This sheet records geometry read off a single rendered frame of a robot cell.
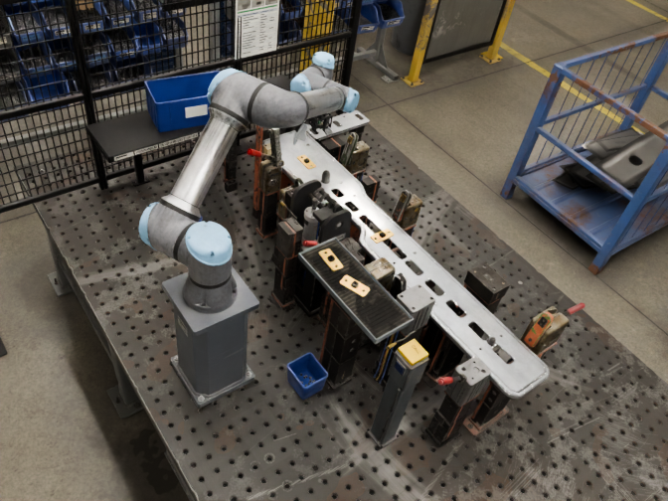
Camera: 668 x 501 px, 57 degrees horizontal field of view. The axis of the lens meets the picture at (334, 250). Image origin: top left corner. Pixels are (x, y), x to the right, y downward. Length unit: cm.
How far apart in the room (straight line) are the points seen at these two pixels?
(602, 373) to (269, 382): 120
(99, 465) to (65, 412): 30
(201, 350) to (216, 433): 30
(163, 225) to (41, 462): 143
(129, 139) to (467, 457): 164
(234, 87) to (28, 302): 194
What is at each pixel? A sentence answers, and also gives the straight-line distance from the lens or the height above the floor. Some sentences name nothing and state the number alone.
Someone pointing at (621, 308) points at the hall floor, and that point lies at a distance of 383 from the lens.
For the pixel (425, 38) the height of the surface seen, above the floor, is 38.
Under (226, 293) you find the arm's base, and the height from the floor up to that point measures 115.
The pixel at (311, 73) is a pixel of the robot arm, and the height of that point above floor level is 144.
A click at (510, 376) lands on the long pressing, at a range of 192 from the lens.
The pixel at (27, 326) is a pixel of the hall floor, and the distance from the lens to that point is 325.
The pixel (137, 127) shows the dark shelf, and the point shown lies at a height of 103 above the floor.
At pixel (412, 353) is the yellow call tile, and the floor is 116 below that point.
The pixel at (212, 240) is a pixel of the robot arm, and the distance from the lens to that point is 163.
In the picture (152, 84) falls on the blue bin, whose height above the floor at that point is 114.
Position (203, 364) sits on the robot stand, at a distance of 190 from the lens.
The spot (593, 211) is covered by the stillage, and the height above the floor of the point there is 16.
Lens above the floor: 248
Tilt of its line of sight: 45 degrees down
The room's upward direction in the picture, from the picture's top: 10 degrees clockwise
